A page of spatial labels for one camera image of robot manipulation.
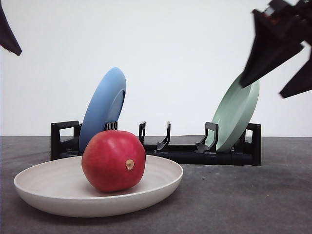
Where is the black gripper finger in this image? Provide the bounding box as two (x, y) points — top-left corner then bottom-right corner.
(239, 10), (304, 87)
(0, 6), (22, 56)
(280, 56), (312, 98)

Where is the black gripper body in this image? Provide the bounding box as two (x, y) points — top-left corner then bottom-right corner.
(264, 0), (312, 47)

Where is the white plate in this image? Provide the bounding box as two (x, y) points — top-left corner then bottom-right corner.
(14, 156), (184, 218)

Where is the red pomegranate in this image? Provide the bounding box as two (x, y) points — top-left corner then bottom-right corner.
(81, 130), (146, 192)

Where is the green plate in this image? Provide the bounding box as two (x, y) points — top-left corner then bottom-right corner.
(207, 78), (260, 152)

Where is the blue plate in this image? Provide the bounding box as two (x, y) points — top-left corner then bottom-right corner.
(79, 67), (126, 152)

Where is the black dish rack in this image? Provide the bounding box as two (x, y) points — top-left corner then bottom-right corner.
(50, 121), (262, 166)

